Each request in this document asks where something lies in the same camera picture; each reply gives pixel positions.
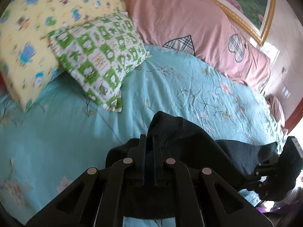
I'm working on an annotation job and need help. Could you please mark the black pants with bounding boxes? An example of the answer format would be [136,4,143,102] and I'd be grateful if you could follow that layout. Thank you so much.
[105,111,279,191]

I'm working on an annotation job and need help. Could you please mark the light blue floral bedsheet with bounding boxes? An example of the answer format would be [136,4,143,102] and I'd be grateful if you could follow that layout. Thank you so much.
[1,46,286,223]

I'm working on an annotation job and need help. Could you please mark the green white checkered pillow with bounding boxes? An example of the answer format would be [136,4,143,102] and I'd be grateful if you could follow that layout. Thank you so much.
[48,12,151,112]

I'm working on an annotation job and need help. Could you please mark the yellow cartoon print pillow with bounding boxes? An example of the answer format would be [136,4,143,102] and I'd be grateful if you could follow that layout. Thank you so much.
[1,0,126,111]

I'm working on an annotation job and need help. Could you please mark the gold framed floral headboard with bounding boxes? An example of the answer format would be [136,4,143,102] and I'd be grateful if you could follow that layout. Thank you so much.
[210,0,276,46]

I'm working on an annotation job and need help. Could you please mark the pink quilt with plaid hearts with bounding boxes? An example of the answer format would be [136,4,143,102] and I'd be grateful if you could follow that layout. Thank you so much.
[124,0,271,92]

